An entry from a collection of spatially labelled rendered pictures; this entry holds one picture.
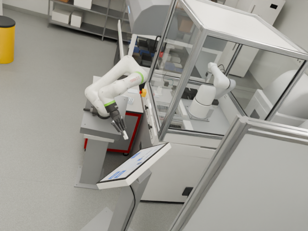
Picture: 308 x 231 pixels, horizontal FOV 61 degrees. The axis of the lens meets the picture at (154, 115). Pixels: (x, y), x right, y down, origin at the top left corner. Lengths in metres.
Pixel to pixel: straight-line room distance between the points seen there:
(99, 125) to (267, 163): 1.72
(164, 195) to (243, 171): 2.04
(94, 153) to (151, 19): 1.63
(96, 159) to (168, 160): 0.75
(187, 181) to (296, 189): 1.79
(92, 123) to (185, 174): 1.07
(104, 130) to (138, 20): 1.39
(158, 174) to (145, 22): 1.72
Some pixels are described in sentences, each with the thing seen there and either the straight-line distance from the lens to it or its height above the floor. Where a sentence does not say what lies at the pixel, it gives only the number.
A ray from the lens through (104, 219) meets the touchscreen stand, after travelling 2.83.
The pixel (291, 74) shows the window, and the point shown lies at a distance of 2.40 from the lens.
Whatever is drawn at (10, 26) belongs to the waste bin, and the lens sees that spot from 4.68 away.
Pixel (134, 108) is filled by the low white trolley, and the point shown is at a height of 0.76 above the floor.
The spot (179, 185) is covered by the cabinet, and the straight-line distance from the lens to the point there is 2.91.
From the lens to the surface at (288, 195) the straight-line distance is 1.24.
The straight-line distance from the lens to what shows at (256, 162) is 1.01.
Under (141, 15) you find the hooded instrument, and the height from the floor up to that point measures 1.59.
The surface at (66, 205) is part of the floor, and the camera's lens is 2.92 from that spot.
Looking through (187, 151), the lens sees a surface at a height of 0.86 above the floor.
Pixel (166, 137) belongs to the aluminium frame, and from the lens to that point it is 2.34.
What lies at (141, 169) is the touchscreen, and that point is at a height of 1.19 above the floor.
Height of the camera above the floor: 2.44
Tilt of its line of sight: 35 degrees down
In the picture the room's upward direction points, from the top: 20 degrees clockwise
